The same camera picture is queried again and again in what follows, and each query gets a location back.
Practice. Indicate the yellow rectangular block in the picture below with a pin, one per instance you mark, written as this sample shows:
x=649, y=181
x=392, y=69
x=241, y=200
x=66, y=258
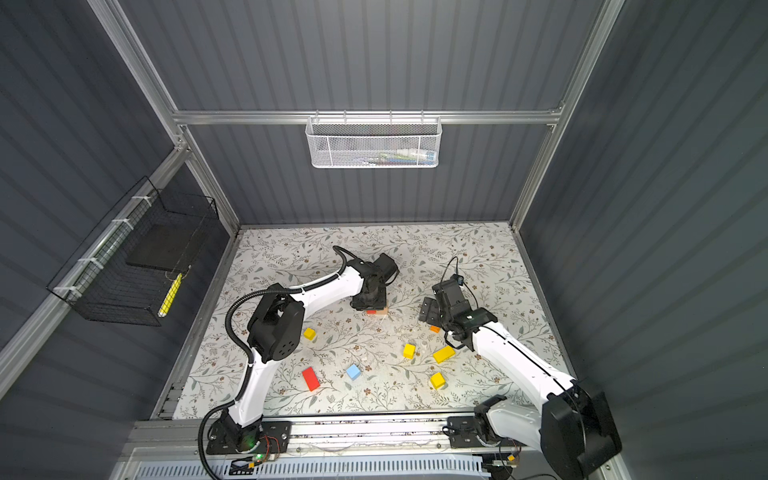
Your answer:
x=443, y=354

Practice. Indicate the yellow cube lower right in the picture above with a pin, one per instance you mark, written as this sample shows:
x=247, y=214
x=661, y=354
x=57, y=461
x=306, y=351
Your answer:
x=437, y=381

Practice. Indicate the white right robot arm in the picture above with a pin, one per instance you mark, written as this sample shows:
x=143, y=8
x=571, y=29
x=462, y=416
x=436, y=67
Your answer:
x=568, y=421

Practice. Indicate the yellow marker pen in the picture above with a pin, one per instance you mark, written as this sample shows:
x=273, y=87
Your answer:
x=170, y=296

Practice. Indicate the light blue cube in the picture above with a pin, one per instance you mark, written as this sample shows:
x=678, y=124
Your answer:
x=353, y=372

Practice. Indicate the pens in white basket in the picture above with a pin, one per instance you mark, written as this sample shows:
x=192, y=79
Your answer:
x=401, y=157

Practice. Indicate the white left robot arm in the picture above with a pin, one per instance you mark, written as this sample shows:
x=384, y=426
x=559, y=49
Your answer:
x=274, y=333

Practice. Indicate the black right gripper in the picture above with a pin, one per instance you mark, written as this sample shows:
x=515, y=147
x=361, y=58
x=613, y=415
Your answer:
x=430, y=305

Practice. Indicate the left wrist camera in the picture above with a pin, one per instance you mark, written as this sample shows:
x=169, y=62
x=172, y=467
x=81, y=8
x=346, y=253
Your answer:
x=386, y=268

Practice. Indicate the white perforated vent panel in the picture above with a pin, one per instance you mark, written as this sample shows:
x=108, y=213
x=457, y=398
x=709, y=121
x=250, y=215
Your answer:
x=441, y=466

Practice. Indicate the aluminium mounting rail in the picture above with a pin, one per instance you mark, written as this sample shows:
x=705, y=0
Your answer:
x=403, y=432

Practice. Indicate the black wire basket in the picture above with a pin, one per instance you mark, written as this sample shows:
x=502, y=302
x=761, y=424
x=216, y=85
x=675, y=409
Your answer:
x=132, y=273

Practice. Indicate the black flat pad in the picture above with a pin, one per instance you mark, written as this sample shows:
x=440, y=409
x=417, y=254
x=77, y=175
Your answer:
x=167, y=248

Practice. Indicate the white wire mesh basket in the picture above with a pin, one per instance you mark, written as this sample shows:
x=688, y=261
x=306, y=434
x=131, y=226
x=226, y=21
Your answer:
x=337, y=145

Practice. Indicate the small yellow cube middle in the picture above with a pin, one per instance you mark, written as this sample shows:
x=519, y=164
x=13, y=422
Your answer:
x=409, y=351

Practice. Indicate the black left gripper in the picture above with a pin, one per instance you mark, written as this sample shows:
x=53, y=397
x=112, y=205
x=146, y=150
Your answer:
x=359, y=304

